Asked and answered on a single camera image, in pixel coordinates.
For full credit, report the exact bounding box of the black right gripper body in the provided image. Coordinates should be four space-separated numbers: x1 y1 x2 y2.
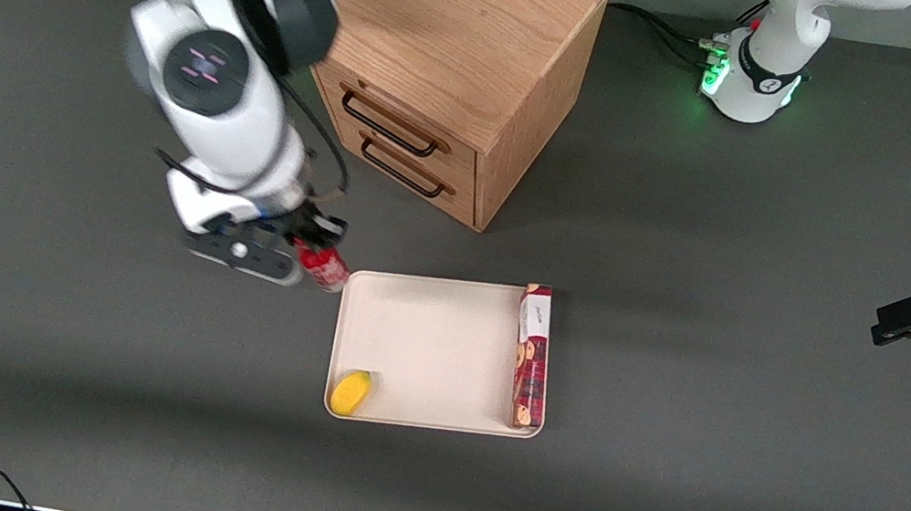
209 188 352 267

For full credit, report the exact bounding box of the red coke bottle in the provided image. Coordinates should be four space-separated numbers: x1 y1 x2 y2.
286 238 355 297

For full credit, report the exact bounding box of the cream plastic tray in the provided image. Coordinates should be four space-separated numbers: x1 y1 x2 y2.
320 257 567 453

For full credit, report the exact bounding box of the narrow wooden drawer front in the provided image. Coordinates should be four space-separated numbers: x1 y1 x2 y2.
323 118 490 231

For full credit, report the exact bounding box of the wide wooden drawer front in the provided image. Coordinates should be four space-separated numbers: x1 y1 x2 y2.
295 61 495 197

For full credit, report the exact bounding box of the yellow lemon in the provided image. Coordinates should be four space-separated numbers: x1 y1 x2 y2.
328 366 376 421

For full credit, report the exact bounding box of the wooden drawer cabinet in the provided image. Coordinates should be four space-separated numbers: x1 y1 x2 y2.
287 0 609 248

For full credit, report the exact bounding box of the red cookie box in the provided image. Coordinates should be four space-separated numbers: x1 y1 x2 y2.
500 281 567 433

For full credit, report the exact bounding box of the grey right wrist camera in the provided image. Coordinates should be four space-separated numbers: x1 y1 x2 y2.
179 224 309 290

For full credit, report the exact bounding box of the short black drawer handle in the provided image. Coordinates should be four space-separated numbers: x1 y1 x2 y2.
352 135 461 203

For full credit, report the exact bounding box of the long black drawer handle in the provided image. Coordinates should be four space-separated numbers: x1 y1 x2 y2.
332 85 456 163

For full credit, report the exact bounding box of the black left arm base cable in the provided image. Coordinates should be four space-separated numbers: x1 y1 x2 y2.
598 0 720 73

